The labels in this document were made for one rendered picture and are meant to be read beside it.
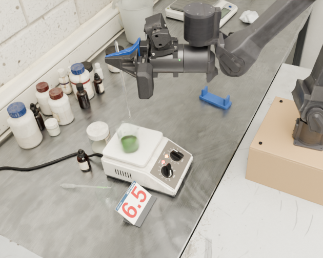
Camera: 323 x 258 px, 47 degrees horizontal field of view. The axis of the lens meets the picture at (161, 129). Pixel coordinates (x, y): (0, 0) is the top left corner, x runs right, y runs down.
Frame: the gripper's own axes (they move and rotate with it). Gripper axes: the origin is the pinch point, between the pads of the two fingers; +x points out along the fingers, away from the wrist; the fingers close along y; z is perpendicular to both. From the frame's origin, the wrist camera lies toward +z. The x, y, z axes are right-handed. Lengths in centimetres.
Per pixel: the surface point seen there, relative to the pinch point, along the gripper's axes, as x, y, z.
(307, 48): -79, -121, -74
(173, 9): -7, -84, -31
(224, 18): -27, -77, -32
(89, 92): 18.4, -30.4, -32.5
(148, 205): -3.8, 11.0, -34.3
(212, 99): -20.4, -27.5, -33.2
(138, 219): -1.5, 15.1, -34.3
